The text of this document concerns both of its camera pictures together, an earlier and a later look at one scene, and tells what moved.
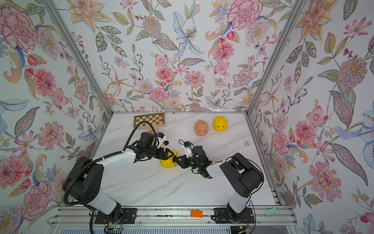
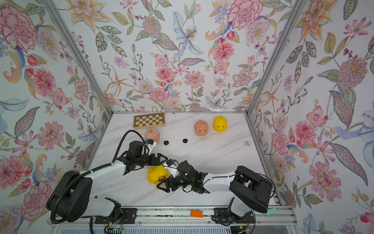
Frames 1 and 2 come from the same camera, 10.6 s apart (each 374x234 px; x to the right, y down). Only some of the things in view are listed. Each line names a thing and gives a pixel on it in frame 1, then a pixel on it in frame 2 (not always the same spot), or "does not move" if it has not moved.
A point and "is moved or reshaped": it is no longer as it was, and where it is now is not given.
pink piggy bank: (150, 130) does not move
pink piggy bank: (201, 127) does not move
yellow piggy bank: (169, 163) is moved or reshaped
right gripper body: (192, 162) → (185, 183)
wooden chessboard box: (158, 120) does not move
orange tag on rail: (195, 213) does not move
